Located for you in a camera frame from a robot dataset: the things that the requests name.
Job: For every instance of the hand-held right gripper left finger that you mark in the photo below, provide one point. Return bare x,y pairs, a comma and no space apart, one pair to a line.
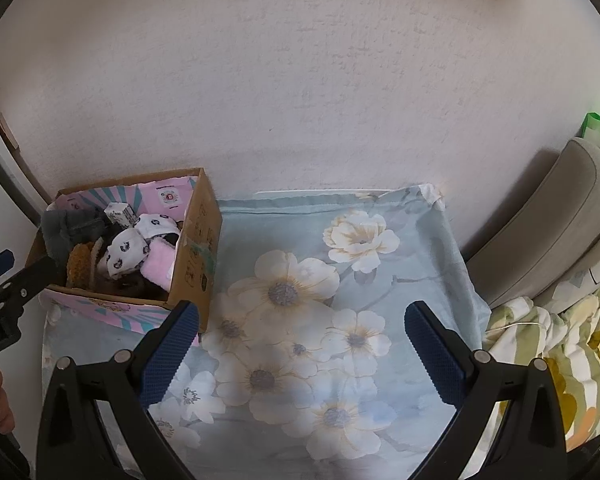
170,355

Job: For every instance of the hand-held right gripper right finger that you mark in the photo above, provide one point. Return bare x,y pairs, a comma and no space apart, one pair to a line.
435,355

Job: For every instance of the brown fuzzy sock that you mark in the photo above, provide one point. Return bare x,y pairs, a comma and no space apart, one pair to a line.
80,262

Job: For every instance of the grey fluffy socks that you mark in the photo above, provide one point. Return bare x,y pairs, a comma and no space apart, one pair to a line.
75,227

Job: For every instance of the pink fluffy sock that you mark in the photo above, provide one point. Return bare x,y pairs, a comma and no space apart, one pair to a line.
160,265

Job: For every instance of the small white tape roll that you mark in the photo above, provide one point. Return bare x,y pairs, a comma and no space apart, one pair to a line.
117,213

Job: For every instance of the cardboard box with pink lining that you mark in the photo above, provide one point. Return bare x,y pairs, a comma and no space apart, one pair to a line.
200,240

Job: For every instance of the person's left hand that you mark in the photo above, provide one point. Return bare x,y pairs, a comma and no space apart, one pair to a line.
1,400

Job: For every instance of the pale blue floral cloth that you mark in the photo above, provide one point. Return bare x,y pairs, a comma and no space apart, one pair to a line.
380,270

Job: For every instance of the beige door latch plate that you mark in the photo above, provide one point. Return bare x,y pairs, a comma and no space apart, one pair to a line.
8,132

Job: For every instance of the beige sofa cushion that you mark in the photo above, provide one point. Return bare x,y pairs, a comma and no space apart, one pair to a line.
540,215

